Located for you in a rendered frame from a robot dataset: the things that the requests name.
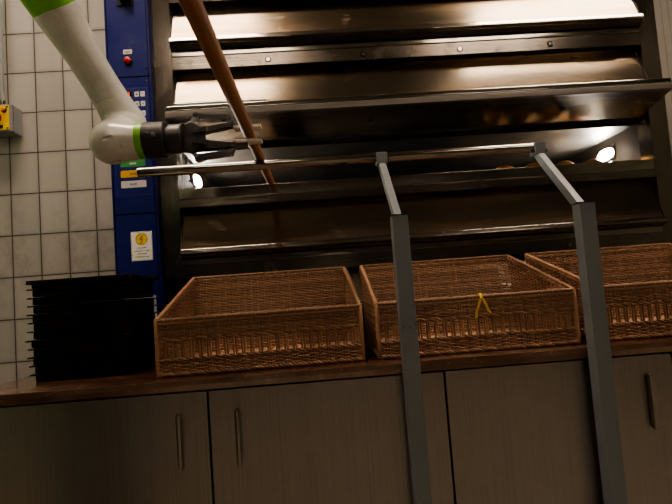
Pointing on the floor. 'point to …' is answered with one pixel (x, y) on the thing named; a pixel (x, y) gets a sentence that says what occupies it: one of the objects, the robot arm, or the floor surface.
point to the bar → (597, 331)
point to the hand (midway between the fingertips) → (248, 134)
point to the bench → (341, 432)
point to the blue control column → (136, 35)
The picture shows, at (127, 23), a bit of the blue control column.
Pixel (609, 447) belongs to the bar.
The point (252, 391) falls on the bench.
